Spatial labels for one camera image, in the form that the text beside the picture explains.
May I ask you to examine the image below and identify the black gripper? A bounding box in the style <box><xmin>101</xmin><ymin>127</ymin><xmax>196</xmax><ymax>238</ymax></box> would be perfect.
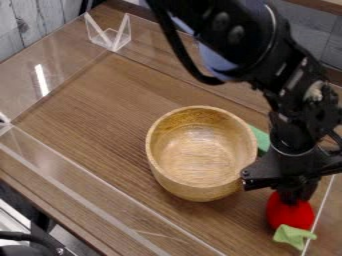
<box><xmin>240</xmin><ymin>111</ymin><xmax>342</xmax><ymax>204</ymax></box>

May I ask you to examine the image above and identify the red plush strawberry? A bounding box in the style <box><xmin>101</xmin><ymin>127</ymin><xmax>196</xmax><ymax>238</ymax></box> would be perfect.
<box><xmin>264</xmin><ymin>190</ymin><xmax>319</xmax><ymax>252</ymax></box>

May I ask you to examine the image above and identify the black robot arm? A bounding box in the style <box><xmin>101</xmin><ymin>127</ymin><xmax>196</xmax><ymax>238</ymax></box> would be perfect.
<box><xmin>145</xmin><ymin>0</ymin><xmax>342</xmax><ymax>205</ymax></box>

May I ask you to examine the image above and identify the green foam block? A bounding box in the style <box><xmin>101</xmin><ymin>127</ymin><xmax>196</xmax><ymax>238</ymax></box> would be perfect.
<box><xmin>251</xmin><ymin>126</ymin><xmax>270</xmax><ymax>157</ymax></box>

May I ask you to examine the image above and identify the wooden bowl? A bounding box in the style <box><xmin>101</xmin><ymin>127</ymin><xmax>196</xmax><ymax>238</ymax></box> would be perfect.
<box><xmin>145</xmin><ymin>106</ymin><xmax>258</xmax><ymax>202</ymax></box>

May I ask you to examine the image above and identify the clear acrylic enclosure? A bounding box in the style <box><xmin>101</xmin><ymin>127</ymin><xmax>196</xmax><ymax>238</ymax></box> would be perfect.
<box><xmin>0</xmin><ymin>12</ymin><xmax>342</xmax><ymax>256</ymax></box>

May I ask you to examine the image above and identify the black metal bracket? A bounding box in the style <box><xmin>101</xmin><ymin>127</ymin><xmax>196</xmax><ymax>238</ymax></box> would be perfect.
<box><xmin>29</xmin><ymin>223</ymin><xmax>77</xmax><ymax>256</ymax></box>

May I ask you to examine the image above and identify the black cable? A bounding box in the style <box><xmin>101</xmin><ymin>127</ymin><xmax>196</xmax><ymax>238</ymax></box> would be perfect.
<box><xmin>0</xmin><ymin>231</ymin><xmax>55</xmax><ymax>256</ymax></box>

